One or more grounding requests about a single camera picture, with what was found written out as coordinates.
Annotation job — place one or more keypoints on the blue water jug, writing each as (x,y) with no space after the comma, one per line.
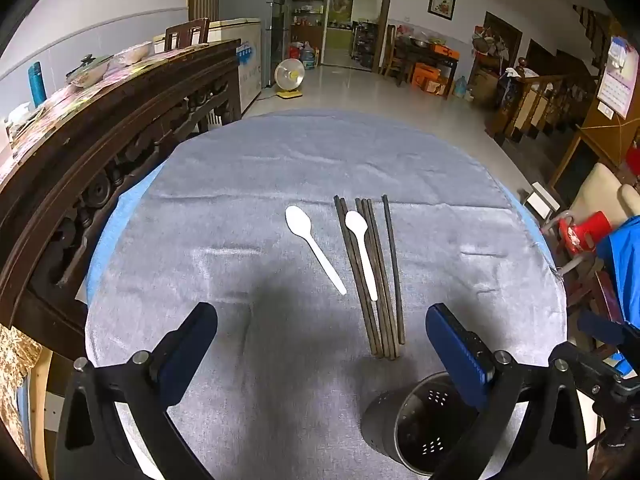
(308,57)
(460,87)

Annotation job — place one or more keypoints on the yellow wooden cabinet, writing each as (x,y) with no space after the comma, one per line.
(605,135)

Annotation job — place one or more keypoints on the yellow patterned cloth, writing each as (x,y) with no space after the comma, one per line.
(17,375)

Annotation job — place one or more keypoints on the blue thermos bottle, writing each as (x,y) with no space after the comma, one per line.
(36,85)

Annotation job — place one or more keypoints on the bundle of dark chopsticks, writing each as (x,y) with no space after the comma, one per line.
(380,285)

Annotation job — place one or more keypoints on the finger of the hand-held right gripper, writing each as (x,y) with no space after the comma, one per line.
(607,387)
(602,327)

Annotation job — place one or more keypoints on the carved dark wooden table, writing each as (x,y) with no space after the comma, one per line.
(75,160)

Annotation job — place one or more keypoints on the orange cardboard box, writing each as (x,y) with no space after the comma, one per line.
(426,76)

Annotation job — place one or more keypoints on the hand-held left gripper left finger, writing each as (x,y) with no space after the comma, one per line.
(187,352)

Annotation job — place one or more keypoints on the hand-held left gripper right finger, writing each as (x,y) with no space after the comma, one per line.
(452,355)

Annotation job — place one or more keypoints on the dark wooden chair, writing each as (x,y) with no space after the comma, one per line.
(186,32)

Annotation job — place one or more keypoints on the shelf with jars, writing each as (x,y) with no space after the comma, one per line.
(307,10)

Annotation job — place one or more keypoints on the grey tablecloth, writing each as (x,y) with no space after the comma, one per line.
(225,210)

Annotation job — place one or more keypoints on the small white stool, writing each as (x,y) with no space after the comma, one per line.
(541,200)

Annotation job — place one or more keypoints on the white plastic spoon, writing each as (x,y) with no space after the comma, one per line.
(365,255)
(315,252)

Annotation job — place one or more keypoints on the blue jacket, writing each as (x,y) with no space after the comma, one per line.
(622,260)

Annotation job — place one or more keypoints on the white chest freezer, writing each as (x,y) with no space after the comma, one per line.
(250,75)

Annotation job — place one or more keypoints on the pale ceramic bowl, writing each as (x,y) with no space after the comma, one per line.
(134,55)

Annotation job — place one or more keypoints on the wooden side table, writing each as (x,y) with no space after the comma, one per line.
(425,55)

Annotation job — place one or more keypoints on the dark perforated metal utensil holder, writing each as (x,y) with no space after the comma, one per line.
(385,425)

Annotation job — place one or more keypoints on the wall calendar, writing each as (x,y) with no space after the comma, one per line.
(617,75)

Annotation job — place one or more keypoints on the red plastic stool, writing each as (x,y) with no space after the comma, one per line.
(582,232)

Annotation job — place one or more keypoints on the blue table cover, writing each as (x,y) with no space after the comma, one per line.
(107,240)

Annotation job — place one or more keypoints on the white crumpled plastic bag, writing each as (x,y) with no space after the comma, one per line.
(20,116)

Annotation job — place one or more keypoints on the framed wall picture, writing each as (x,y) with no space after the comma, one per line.
(441,4)

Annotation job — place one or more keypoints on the green lidded pot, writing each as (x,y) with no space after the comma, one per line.
(89,71)

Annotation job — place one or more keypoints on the pink checked tablecloth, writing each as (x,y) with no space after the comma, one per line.
(75,95)

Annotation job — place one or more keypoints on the cream armchair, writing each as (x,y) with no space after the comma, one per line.
(595,190)

